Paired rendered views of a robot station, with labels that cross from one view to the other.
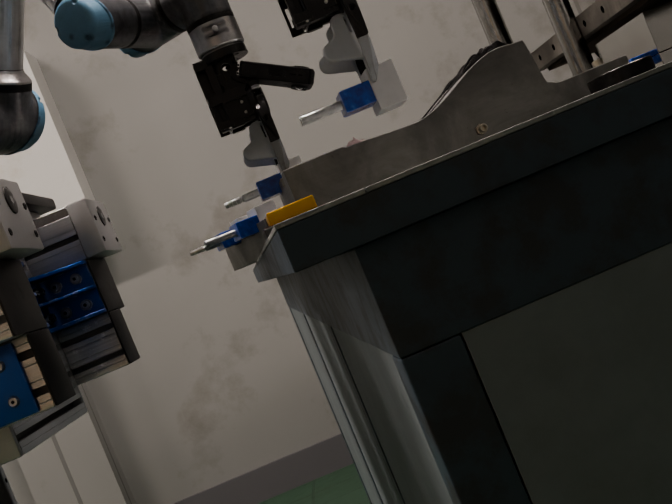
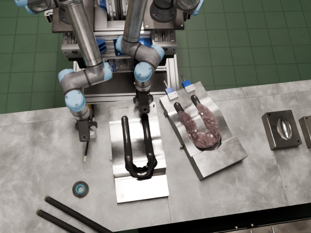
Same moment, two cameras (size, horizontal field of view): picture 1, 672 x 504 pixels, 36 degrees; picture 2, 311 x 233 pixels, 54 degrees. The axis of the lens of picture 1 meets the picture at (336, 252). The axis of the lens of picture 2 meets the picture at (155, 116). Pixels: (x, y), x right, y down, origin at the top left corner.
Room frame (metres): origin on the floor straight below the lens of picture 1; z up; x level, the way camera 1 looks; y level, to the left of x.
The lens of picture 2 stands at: (1.55, -0.62, 2.41)
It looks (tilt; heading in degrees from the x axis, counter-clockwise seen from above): 69 degrees down; 82
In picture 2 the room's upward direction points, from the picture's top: 6 degrees clockwise
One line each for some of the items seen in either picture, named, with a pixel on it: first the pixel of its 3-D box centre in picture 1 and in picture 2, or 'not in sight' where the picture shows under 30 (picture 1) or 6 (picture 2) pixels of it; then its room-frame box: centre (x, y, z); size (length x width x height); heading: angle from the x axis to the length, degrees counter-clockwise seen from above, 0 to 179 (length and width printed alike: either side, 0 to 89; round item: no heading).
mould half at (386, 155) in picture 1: (441, 130); (137, 150); (1.53, -0.21, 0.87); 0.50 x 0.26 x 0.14; 95
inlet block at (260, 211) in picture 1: (240, 230); (169, 90); (1.72, 0.13, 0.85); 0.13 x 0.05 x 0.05; 113
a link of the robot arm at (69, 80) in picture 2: not in sight; (73, 82); (1.27, -0.01, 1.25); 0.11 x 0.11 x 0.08; 20
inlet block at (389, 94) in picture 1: (348, 102); (89, 124); (1.29, -0.09, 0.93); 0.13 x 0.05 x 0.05; 96
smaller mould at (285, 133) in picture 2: not in sight; (281, 129); (2.33, -0.12, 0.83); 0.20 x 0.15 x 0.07; 95
